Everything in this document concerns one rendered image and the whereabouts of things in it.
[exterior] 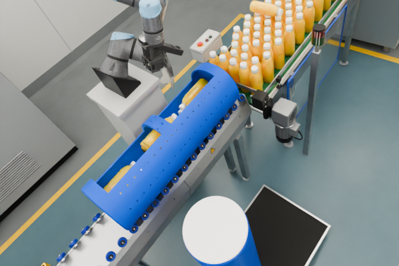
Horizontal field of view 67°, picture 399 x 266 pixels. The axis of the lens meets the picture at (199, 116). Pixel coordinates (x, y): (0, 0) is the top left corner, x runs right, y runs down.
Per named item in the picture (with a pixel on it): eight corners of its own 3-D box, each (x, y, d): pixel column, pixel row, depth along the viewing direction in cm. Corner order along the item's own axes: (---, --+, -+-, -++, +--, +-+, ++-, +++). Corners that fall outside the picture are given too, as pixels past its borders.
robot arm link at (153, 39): (156, 22, 116) (168, 31, 111) (158, 33, 119) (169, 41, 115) (139, 28, 113) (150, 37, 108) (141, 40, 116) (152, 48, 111)
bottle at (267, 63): (263, 84, 185) (261, 61, 171) (261, 75, 190) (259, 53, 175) (275, 81, 184) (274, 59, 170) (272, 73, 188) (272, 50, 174)
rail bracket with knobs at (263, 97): (249, 107, 177) (247, 95, 169) (256, 98, 180) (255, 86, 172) (264, 113, 172) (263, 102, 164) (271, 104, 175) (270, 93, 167)
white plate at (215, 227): (252, 201, 129) (253, 202, 130) (192, 191, 138) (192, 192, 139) (241, 271, 114) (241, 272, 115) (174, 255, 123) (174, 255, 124)
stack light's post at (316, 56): (303, 153, 250) (311, 52, 165) (304, 149, 252) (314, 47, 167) (307, 155, 248) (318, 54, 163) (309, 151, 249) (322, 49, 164)
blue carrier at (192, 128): (104, 208, 155) (70, 180, 135) (206, 92, 187) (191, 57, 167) (138, 239, 138) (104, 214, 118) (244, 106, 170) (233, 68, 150)
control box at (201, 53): (193, 59, 199) (189, 47, 191) (211, 40, 206) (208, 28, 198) (204, 63, 193) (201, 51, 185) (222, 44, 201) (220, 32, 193)
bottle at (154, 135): (144, 145, 148) (169, 119, 155) (155, 153, 145) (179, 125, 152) (141, 139, 142) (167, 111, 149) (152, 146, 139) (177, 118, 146)
